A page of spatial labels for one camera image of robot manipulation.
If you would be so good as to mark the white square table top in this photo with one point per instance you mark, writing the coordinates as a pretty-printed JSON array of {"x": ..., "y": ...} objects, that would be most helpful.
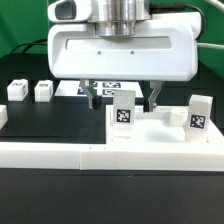
[{"x": 164, "y": 125}]

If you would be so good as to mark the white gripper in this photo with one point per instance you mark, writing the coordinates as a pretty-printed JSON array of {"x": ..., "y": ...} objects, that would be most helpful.
[{"x": 163, "y": 48}]

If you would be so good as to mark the white U-shaped obstacle fence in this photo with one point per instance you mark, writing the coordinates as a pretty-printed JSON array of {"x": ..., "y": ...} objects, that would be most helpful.
[{"x": 116, "y": 156}]

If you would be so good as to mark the white sheet with markers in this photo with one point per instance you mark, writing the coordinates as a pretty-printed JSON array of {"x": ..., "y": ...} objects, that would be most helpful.
[{"x": 105, "y": 88}]

